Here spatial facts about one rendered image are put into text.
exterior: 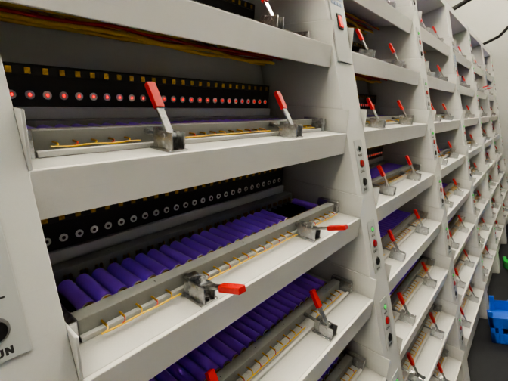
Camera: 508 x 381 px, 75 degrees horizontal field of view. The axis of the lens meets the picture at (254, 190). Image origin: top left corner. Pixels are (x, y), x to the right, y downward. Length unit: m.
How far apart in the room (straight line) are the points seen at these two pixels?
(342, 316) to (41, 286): 0.58
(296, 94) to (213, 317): 0.56
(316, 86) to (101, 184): 0.57
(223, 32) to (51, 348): 0.43
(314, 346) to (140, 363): 0.37
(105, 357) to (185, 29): 0.39
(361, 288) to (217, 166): 0.51
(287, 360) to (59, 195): 0.46
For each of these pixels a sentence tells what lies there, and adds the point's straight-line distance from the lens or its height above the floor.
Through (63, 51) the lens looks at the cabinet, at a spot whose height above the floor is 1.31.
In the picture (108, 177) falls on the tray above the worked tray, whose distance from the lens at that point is 0.36.
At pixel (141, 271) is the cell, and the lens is 0.48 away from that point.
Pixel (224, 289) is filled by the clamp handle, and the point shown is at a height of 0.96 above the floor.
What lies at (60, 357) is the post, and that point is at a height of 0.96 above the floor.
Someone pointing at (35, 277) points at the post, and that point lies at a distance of 0.33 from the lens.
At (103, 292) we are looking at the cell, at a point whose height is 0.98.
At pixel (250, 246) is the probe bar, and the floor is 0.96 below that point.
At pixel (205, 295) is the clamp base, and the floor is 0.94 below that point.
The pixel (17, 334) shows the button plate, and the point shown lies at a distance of 0.34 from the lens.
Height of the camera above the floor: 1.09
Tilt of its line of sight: 4 degrees down
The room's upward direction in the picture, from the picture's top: 11 degrees counter-clockwise
